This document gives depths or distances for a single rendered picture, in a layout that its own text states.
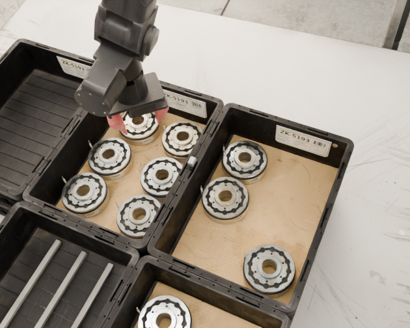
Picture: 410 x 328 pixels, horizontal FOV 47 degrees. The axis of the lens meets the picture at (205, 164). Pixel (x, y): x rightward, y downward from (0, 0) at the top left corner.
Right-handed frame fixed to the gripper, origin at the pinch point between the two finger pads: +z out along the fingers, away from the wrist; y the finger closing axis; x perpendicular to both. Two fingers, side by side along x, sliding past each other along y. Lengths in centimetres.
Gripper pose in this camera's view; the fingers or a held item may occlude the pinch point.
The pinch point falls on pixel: (141, 125)
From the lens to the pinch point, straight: 89.0
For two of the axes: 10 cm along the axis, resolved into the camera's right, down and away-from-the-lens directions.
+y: 9.5, -3.1, 1.1
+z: 0.7, 5.4, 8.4
